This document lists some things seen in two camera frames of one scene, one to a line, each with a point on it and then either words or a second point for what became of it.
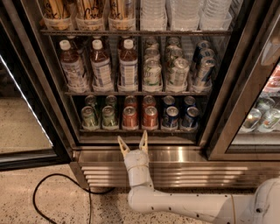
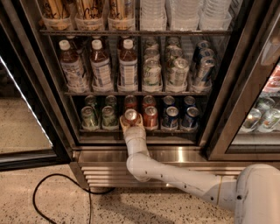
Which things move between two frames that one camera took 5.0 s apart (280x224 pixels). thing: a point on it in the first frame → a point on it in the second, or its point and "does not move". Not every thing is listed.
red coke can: x=150 y=118 does not move
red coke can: x=149 y=101 does not move
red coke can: x=129 y=118 does not move
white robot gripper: x=136 y=160 → x=135 y=134
